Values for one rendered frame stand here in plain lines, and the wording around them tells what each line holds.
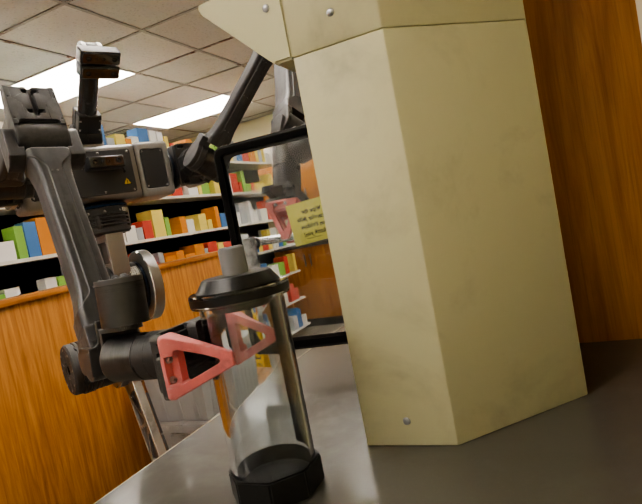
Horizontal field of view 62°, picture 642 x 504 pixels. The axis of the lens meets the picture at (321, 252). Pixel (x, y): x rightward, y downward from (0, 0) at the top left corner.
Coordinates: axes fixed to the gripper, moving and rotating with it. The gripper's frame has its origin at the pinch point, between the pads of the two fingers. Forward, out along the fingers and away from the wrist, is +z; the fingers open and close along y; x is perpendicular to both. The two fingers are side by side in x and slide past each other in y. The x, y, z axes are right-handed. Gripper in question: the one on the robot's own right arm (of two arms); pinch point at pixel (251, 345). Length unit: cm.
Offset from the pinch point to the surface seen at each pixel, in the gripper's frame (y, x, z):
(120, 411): 153, 65, -189
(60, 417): 118, 53, -189
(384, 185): 9.8, -14.3, 15.1
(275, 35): 9.7, -34.1, 5.5
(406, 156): 9.9, -16.9, 18.1
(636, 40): 47, -29, 46
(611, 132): 47, -17, 41
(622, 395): 23.5, 16.2, 35.6
